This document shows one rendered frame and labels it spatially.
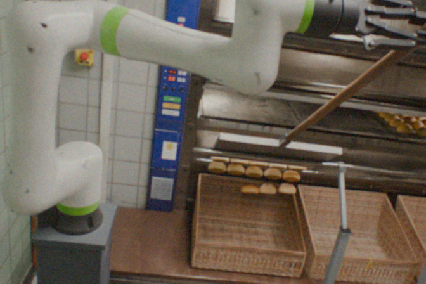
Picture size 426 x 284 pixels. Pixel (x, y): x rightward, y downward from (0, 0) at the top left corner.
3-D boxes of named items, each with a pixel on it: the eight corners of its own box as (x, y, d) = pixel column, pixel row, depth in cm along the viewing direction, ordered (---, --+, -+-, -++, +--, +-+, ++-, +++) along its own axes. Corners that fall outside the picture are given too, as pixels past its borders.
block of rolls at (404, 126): (361, 101, 304) (364, 94, 302) (421, 109, 308) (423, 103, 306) (399, 134, 247) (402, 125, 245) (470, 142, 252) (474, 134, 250)
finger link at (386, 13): (357, 21, 82) (356, 16, 83) (407, 21, 84) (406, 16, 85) (367, 11, 79) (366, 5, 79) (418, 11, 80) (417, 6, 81)
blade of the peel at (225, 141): (342, 154, 180) (342, 148, 180) (219, 139, 173) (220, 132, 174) (311, 168, 214) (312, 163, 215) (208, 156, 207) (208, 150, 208)
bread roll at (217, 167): (224, 174, 226) (225, 165, 229) (227, 168, 220) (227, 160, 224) (206, 172, 225) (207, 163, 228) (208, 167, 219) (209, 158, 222)
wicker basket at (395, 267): (286, 222, 248) (296, 183, 238) (373, 229, 254) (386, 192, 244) (307, 280, 203) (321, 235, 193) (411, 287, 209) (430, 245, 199)
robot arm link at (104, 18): (53, 45, 99) (54, -6, 94) (91, 40, 109) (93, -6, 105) (110, 64, 91) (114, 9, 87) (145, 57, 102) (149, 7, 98)
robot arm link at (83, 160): (37, 208, 115) (36, 148, 108) (78, 186, 128) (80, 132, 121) (70, 226, 110) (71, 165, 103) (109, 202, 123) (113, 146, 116)
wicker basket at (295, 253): (191, 212, 243) (198, 172, 233) (283, 222, 247) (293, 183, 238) (189, 268, 198) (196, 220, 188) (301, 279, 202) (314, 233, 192)
